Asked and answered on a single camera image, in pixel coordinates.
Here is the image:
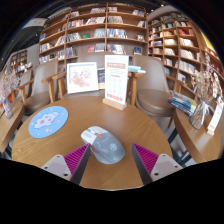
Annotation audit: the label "small white sign wooden base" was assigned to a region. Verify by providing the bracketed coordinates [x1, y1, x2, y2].
[206, 103, 224, 136]

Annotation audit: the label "white hanging ceiling panel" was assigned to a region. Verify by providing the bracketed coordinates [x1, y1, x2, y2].
[23, 17, 49, 29]

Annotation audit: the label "glass vase beige dried flowers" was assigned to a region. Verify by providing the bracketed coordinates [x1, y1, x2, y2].
[189, 51, 224, 130]

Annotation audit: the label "wide wooden bookshelf unit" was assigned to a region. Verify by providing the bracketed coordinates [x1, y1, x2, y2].
[38, 3, 149, 73]

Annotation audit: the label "stack of books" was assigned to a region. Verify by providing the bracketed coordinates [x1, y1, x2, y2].
[167, 91, 198, 117]

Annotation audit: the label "grey computer mouse orange accents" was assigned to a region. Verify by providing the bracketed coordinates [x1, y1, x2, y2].
[80, 125, 127, 165]

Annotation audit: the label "round wooden side table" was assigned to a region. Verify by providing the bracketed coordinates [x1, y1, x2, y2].
[0, 99, 26, 154]
[173, 106, 224, 164]

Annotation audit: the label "light blue book stack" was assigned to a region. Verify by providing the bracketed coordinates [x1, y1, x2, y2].
[128, 65, 147, 74]

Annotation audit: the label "white framed floral picture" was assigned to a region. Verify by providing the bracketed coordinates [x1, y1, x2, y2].
[66, 61, 100, 95]

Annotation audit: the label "round light blue mouse pad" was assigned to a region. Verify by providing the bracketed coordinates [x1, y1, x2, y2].
[27, 105, 69, 139]

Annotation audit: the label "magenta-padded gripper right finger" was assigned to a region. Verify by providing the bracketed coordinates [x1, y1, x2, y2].
[131, 143, 184, 186]

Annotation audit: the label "distant wooden bookshelf unit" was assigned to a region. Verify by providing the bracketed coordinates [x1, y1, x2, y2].
[8, 49, 29, 73]

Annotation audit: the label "dark cover book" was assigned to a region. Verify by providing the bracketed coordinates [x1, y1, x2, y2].
[97, 67, 106, 90]

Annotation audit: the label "white red sign wooden base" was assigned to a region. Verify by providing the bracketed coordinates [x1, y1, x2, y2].
[102, 54, 130, 111]

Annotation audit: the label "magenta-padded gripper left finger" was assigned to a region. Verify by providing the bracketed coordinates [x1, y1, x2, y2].
[41, 143, 92, 186]

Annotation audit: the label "tall wooden bookshelf unit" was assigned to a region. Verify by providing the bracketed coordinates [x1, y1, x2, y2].
[147, 11, 224, 101]

